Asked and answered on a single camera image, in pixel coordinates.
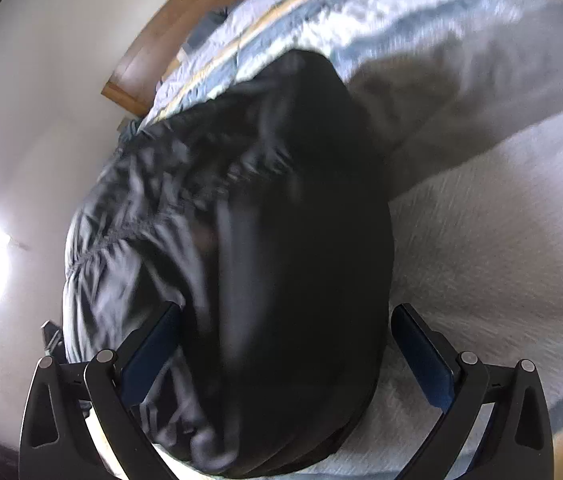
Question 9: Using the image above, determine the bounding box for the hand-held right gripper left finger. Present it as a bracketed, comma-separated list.
[19, 301, 186, 480]

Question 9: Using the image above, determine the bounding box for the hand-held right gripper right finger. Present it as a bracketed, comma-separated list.
[390, 302, 555, 480]

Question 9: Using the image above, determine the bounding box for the black puffer jacket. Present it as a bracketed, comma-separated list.
[62, 49, 395, 478]

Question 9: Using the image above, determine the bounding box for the striped duvet bed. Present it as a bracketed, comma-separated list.
[116, 0, 563, 480]

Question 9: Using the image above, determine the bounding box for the blue-grey cloth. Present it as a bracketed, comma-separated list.
[116, 117, 146, 149]

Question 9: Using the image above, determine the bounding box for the wooden headboard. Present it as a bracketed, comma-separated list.
[102, 0, 242, 117]

